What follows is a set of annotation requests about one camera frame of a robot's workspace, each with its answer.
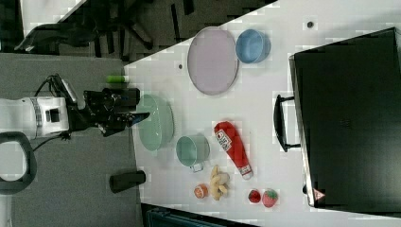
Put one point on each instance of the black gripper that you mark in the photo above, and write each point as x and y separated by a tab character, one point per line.
111	111

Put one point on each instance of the oven door with black handle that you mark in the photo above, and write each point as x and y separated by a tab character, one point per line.
279	124

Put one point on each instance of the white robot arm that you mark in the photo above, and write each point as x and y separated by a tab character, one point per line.
50	117

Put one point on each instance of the green perforated colander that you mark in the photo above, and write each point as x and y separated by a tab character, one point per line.
157	130

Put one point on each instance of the green mug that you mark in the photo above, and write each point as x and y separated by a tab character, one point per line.
192	151

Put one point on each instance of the black office chair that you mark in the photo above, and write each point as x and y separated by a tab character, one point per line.
96	18

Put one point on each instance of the red ketchup bottle toy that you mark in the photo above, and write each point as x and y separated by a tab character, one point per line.
231	142

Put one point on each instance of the lilac round plate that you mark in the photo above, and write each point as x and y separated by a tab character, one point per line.
211	61

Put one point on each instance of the orange slice toy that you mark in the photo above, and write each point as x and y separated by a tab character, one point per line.
201	191

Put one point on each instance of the peeled banana toy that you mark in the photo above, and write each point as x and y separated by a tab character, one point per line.
218	183

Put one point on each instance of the blue bowl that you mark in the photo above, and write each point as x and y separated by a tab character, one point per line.
252	46

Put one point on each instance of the small red strawberry toy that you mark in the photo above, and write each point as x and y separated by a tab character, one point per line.
254	196

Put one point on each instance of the large pink strawberry toy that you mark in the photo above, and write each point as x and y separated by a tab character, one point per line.
269	198

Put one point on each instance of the blue metal frame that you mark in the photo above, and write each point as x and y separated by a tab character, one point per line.
158	216

